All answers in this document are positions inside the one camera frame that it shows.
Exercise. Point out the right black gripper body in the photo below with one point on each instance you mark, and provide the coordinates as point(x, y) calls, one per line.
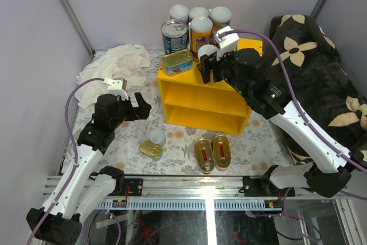
point(229, 75)

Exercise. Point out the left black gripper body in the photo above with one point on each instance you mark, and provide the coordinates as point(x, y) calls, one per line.
point(127, 112)

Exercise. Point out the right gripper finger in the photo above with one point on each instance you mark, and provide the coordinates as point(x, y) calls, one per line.
point(218, 68)
point(205, 66)

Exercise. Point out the white lid small can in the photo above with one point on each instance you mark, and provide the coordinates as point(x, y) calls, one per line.
point(207, 49)

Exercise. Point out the gold rectangular tin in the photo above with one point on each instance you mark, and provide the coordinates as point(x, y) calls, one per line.
point(178, 62)
point(151, 150)

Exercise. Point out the grey lid small can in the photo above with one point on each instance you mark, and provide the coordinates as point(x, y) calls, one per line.
point(157, 136)

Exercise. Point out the orange blue tall canister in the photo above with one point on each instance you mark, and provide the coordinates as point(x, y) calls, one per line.
point(201, 28)

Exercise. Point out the blue labelled gold-top can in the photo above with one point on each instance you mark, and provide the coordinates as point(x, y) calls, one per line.
point(174, 36)

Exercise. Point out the clear jar colourful candy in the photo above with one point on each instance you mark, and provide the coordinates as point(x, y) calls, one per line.
point(221, 17)

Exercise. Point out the white red snack canister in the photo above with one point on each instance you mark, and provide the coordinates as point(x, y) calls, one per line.
point(198, 12)

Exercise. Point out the white orange snack canister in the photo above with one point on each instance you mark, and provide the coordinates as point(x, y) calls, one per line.
point(179, 12)

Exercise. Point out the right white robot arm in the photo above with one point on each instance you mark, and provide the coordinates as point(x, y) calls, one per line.
point(329, 171)

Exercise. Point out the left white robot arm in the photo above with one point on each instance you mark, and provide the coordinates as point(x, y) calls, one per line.
point(60, 219)

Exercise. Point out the yellow wooden shelf cabinet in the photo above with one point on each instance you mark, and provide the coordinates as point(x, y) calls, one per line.
point(188, 102)

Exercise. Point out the crumpled cream cloth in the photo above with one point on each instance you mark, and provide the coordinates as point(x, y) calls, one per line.
point(123, 61)

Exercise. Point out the gold oval tin left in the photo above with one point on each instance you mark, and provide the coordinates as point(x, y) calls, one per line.
point(204, 155)

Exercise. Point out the gold oval tin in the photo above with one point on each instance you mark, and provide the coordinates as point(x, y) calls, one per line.
point(222, 152)
point(204, 155)

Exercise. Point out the gold oval tin right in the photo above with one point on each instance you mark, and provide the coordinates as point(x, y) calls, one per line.
point(222, 152)

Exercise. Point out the black floral plush blanket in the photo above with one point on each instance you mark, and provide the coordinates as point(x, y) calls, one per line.
point(319, 80)

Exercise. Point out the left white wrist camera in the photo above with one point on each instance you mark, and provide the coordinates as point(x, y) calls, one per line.
point(116, 87)

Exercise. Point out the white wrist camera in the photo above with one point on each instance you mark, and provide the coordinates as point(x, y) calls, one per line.
point(116, 87)
point(225, 41)

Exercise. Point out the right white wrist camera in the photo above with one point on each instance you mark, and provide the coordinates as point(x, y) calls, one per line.
point(225, 41)

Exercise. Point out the aluminium mounting rail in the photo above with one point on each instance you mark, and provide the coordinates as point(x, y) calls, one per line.
point(166, 193)

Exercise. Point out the left metal corner post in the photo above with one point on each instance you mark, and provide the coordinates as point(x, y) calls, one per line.
point(69, 11)

